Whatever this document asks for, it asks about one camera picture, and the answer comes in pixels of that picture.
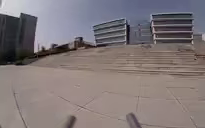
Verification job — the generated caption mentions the grey paved slab plaza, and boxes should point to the grey paved slab plaza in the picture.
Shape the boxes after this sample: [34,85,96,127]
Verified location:
[0,63,205,128]

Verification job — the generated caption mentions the wide stone steps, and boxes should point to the wide stone steps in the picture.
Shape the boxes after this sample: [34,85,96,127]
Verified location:
[29,43,205,80]

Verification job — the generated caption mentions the striped multi-storey building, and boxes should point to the striped multi-storey building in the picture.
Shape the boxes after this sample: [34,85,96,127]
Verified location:
[92,17,129,47]
[149,12,195,45]

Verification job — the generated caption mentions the low dark building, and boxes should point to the low dark building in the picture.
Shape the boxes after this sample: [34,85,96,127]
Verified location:
[33,36,96,58]

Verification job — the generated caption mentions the dark glass building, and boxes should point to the dark glass building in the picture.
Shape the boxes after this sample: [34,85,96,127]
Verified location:
[127,22,154,45]

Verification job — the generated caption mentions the robot's own part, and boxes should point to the robot's own part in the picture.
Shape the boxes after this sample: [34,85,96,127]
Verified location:
[61,115,78,128]
[125,112,143,128]

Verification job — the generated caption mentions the tall dark building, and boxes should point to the tall dark building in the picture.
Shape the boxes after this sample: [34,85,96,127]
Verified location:
[0,11,39,65]

